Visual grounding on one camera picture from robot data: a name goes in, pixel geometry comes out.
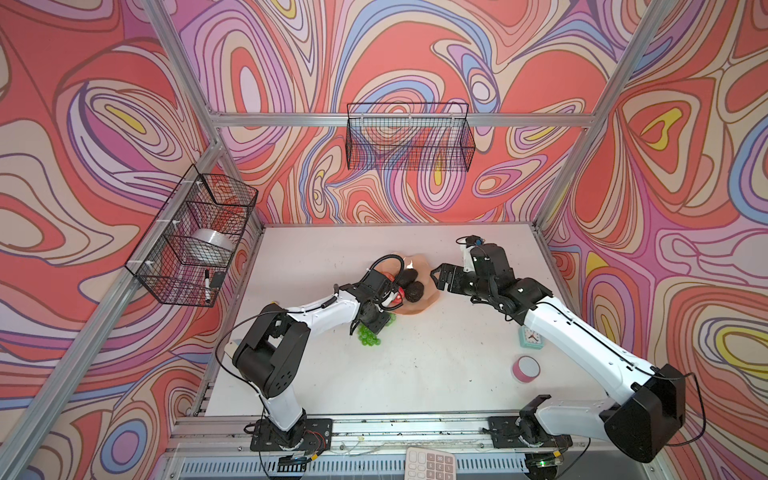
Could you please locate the back black wire basket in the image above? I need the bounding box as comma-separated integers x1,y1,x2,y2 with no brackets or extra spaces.
345,100,476,172

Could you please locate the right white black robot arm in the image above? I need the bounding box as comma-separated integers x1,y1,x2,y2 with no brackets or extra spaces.
430,235,686,463

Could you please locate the small teal clock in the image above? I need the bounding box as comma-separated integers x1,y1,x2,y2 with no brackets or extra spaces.
518,326,545,350

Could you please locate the green fake grape bunch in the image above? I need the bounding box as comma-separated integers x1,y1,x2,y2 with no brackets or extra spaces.
356,312,396,346

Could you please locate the dark avocado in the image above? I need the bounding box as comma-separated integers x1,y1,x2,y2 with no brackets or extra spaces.
394,268,418,289
404,281,425,303

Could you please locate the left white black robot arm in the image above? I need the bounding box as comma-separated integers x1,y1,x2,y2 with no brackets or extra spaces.
231,254,406,451

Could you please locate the left black wire basket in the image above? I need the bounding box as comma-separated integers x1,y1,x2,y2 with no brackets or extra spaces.
125,166,259,308

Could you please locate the red apple front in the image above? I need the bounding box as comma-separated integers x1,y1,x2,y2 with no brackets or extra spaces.
387,288,404,307

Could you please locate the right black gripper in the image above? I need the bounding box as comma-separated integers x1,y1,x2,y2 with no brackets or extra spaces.
429,263,495,302

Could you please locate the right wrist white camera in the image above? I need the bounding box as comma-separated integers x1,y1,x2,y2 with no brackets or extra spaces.
458,237,477,273

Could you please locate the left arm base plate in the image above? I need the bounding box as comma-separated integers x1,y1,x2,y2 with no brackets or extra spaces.
243,418,333,453

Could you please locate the white pink calculator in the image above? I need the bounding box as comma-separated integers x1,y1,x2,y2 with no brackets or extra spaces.
404,447,458,480

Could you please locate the pink tape roll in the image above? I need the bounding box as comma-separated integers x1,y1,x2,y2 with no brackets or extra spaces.
511,355,541,384

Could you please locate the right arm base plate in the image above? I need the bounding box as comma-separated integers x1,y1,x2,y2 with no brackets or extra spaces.
482,415,573,451

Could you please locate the peach scalloped fruit bowl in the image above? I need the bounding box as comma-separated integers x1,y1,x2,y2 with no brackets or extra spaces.
376,254,440,315

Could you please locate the silver tape roll in basket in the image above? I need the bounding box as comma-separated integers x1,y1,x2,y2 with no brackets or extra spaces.
192,228,235,254

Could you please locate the black wire basket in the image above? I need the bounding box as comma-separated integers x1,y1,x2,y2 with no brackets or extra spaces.
345,100,476,172
125,166,259,308

